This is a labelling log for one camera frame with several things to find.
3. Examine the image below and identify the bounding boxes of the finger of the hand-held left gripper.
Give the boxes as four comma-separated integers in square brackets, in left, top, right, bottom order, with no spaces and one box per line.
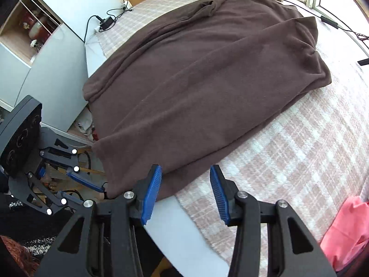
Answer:
[39,127,106,193]
[26,172,87,216]

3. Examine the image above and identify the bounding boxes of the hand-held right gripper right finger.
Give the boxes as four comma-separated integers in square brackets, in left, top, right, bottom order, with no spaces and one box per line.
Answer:
[209,164,338,277]

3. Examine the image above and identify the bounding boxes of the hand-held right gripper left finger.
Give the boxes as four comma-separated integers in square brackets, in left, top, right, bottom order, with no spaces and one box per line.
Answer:
[35,164,162,277]

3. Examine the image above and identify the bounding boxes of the brown fleece garment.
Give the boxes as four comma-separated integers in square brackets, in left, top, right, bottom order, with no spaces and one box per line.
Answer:
[83,0,331,201]

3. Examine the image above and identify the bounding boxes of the white cabinet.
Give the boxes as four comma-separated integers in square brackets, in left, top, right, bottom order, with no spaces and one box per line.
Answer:
[0,0,127,133]

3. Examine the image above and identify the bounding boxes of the pink plaid bed blanket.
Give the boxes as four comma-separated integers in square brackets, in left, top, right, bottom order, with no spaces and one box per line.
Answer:
[96,0,369,266]

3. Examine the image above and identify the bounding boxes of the red round vase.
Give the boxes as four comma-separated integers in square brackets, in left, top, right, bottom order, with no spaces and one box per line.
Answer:
[29,20,52,40]

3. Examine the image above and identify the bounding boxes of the pink garment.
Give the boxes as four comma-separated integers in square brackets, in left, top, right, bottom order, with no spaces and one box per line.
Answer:
[320,196,369,272]

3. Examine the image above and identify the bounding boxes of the small black charger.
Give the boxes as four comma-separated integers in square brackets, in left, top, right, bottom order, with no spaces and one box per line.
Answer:
[96,14,116,32]

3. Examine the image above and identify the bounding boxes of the black power adapter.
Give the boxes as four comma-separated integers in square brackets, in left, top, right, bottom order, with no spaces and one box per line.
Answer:
[321,16,339,29]

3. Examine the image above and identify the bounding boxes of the black adapter cable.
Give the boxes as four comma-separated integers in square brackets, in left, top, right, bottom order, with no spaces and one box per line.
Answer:
[337,23,369,43]

